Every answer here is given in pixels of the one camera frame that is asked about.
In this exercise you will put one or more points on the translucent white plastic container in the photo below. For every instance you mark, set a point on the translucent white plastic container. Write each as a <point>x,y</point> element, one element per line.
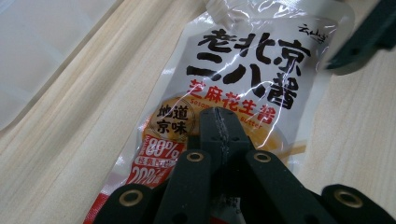
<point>34,49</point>

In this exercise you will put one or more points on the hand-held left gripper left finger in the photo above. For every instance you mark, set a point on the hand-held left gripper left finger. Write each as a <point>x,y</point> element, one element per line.
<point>211,133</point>

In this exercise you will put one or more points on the white sauce pouch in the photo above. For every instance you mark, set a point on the white sauce pouch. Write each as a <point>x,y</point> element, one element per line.
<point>249,46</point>

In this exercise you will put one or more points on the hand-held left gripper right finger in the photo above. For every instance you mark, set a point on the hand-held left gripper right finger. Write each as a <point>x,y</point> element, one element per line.
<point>234,137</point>

